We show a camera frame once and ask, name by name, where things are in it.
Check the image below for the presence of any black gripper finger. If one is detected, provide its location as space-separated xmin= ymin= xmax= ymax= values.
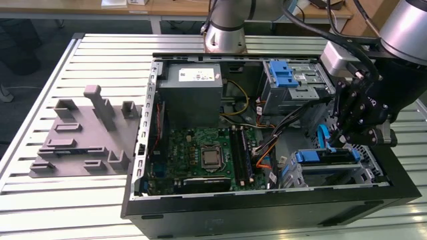
xmin=348 ymin=122 xmax=376 ymax=146
xmin=330 ymin=81 xmax=367 ymax=150

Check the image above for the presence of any blue data wire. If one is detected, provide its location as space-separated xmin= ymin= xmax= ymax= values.
xmin=315 ymin=124 xmax=339 ymax=154

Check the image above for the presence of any hard disk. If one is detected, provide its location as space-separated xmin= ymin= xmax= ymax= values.
xmin=295 ymin=149 xmax=362 ymax=167

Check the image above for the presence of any metal disk bay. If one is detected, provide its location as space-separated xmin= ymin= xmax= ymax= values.
xmin=278 ymin=147 xmax=383 ymax=190

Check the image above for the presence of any metal optical drive cage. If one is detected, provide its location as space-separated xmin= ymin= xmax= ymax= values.
xmin=259 ymin=59 xmax=338 ymax=117

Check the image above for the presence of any blue plastic drive latch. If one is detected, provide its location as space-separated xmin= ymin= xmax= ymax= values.
xmin=270 ymin=60 xmax=303 ymax=88

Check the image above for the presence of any wooden cabinet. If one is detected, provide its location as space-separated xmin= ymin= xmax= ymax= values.
xmin=339 ymin=0 xmax=384 ymax=38

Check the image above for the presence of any RAM stick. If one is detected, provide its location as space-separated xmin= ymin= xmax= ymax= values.
xmin=240 ymin=129 xmax=253 ymax=180
xmin=52 ymin=149 xmax=88 ymax=155

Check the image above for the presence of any black PC case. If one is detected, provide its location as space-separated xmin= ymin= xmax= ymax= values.
xmin=119 ymin=52 xmax=423 ymax=240

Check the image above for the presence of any CPU socket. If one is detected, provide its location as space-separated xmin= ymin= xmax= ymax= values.
xmin=197 ymin=143 xmax=228 ymax=173

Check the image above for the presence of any silver CPU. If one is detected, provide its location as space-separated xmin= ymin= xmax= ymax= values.
xmin=201 ymin=149 xmax=221 ymax=166

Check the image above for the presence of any grey power supply unit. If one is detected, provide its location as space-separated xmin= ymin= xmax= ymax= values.
xmin=156 ymin=62 xmax=224 ymax=130

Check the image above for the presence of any black graphics card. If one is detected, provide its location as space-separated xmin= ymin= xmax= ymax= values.
xmin=172 ymin=176 xmax=232 ymax=195

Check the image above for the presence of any green motherboard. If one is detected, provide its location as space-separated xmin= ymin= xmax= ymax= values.
xmin=143 ymin=126 xmax=268 ymax=195

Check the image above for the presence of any grey parts rack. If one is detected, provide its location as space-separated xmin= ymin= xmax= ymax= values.
xmin=28 ymin=84 xmax=143 ymax=180

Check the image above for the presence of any wooden desk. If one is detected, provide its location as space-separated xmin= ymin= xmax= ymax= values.
xmin=28 ymin=0 xmax=355 ymax=26

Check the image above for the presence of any grey stand foot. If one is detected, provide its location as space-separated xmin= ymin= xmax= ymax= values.
xmin=0 ymin=83 xmax=15 ymax=103

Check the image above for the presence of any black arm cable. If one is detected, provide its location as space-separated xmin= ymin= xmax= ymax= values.
xmin=282 ymin=0 xmax=383 ymax=81

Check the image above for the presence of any black cable bundle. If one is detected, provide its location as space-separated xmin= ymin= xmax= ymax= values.
xmin=256 ymin=98 xmax=335 ymax=156

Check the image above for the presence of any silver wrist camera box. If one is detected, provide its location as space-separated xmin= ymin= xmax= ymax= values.
xmin=319 ymin=41 xmax=364 ymax=76

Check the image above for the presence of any yellow wire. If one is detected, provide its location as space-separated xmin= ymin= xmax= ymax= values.
xmin=219 ymin=79 xmax=251 ymax=116

